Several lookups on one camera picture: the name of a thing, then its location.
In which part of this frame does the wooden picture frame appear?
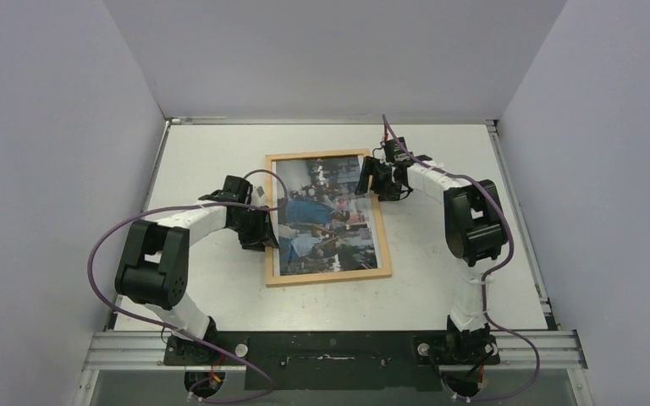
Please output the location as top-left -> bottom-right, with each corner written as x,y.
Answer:
263,148 -> 394,288

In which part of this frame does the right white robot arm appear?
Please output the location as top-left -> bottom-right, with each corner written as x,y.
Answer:
355,138 -> 509,365

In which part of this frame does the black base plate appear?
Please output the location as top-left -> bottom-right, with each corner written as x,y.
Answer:
181,330 -> 505,400

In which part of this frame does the aluminium rail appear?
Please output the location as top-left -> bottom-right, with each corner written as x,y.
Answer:
84,331 -> 587,370

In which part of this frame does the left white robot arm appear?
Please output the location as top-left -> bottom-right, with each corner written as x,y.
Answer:
114,175 -> 278,365

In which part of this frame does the colour photo print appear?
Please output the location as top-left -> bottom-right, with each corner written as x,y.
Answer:
273,155 -> 383,277

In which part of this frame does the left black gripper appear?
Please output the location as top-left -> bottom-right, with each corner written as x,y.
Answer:
229,206 -> 278,252

